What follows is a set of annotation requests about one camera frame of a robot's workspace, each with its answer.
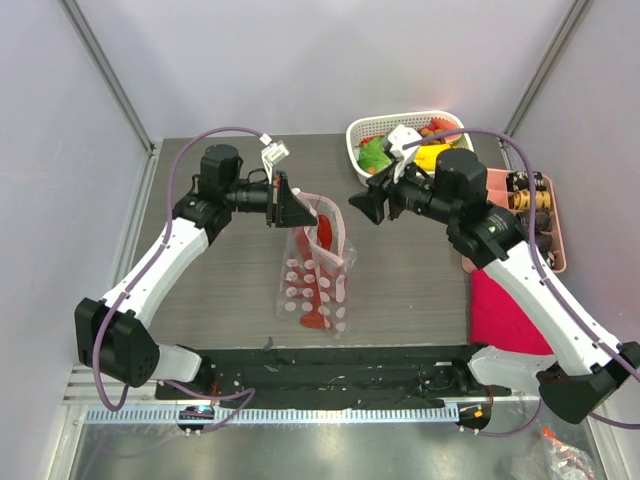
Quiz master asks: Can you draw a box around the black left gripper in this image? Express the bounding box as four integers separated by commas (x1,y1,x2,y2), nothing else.
224,171,317,228

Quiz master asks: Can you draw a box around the yellow banana bunch toy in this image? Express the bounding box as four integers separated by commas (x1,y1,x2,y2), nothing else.
414,143,451,172

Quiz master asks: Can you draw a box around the clear pink zip top bag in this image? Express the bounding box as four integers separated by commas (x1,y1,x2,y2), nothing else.
276,189,357,338

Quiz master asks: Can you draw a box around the brown longan bunch toy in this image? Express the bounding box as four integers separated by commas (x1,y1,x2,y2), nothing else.
419,127,445,145

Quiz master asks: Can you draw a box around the red chili pepper toy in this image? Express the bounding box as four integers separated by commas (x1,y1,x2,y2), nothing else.
283,214,336,329

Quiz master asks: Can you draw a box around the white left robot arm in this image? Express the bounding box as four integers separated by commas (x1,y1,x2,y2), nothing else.
74,141,317,399

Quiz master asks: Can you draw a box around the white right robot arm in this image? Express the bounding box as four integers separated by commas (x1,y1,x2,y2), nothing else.
349,149,639,424

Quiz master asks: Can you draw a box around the crumpled clear plastic bag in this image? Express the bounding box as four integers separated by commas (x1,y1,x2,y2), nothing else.
510,427,606,480

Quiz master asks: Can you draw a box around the green lettuce leaf toy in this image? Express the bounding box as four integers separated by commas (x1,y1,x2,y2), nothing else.
358,136,392,175

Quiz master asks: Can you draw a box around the white perforated plastic basket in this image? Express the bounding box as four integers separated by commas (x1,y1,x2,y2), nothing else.
346,110,474,185

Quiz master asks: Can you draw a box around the watermelon slice toy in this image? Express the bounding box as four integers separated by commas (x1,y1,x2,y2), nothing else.
429,116,463,148

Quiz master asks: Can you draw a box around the pink divided organizer tray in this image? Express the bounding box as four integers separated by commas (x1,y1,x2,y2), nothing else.
486,168,567,273

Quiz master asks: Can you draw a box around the yellow leopard sock roll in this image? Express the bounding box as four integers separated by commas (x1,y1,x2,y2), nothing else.
508,190,553,211

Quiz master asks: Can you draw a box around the magenta cloth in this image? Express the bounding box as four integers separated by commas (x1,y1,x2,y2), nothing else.
470,270,553,355

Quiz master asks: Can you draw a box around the dark brown sock roll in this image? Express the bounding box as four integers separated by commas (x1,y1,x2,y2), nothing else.
517,209,552,233

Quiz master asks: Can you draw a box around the black patterned sock roll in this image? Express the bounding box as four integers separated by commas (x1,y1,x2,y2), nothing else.
534,232,553,253

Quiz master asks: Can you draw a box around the black pink floral sock roll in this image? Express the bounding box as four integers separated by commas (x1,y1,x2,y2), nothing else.
543,251,557,271

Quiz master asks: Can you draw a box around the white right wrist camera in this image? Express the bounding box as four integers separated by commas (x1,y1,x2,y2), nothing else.
382,124,422,183

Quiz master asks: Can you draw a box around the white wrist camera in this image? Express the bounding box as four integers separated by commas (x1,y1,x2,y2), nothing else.
261,140,290,169
382,124,422,183

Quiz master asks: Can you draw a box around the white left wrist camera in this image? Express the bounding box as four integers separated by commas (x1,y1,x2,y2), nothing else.
261,140,290,169

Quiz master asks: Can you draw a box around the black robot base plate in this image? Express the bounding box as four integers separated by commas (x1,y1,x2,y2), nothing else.
203,345,511,410

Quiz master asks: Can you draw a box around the white slotted cable duct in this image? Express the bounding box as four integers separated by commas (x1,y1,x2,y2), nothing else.
84,403,459,426

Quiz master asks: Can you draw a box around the aluminium frame rail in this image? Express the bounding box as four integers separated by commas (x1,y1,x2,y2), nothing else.
63,365,156,405

